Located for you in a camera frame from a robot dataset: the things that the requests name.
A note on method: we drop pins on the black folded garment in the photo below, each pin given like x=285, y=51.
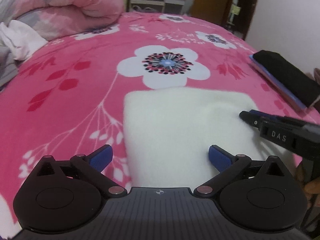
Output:
x=285, y=77

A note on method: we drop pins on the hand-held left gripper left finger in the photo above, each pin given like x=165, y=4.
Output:
x=101, y=156

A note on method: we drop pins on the grey garment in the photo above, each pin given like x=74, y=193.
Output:
x=7, y=67

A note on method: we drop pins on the cream white sweater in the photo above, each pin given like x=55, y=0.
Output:
x=175, y=130

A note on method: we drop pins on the pink grey rolled quilt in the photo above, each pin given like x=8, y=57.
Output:
x=62, y=5

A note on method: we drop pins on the pink floral blanket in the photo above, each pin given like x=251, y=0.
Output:
x=75, y=92

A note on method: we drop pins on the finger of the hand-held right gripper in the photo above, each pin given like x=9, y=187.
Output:
x=280, y=118
x=250, y=121

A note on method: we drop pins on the wooden door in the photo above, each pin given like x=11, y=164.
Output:
x=212, y=2

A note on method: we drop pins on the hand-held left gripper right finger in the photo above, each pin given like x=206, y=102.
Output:
x=220, y=158

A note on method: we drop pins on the white plastic bag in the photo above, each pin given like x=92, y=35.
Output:
x=140, y=8

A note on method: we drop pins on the white garment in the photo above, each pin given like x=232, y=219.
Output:
x=20, y=40

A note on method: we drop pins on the blue folded garment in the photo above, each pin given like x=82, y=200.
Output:
x=275, y=85

